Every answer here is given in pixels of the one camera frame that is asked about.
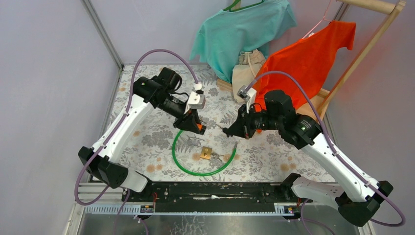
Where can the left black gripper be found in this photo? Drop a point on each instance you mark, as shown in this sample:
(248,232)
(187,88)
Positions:
(188,121)

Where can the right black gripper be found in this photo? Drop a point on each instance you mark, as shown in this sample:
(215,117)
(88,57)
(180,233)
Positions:
(242,127)

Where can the orange black padlock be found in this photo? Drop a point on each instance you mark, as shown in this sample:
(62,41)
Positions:
(201,129)

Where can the cable lock key pair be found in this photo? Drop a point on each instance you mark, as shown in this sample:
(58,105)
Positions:
(203,119)

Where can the green cable lock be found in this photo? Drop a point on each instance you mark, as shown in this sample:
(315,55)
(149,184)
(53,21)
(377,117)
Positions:
(186,157)

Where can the brass padlock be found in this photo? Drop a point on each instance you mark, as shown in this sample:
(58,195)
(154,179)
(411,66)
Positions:
(206,153)

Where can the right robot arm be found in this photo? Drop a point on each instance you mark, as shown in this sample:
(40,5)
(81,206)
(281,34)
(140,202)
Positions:
(357,197)

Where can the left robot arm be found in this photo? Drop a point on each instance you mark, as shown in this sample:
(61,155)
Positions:
(103,158)

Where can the floral table mat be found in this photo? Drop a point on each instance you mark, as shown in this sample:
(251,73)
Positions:
(265,157)

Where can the teal t-shirt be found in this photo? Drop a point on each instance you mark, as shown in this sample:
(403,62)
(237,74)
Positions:
(222,37)

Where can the orange t-shirt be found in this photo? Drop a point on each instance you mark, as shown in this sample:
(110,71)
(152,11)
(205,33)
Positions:
(308,61)

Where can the green clothes hanger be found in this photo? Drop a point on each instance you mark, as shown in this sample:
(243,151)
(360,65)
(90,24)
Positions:
(236,5)

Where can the pink clothes hanger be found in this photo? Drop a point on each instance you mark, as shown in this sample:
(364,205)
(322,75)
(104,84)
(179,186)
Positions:
(310,32)

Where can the wooden clothes rack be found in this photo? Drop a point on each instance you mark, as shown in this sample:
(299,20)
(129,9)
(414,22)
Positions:
(321,100)

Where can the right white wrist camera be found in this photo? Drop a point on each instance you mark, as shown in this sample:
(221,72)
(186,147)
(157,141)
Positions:
(248,95)

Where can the beige drawstring bag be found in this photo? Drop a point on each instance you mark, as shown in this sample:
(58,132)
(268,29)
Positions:
(244,72)

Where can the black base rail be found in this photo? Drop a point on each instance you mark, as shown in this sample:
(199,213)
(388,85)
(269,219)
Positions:
(219,197)

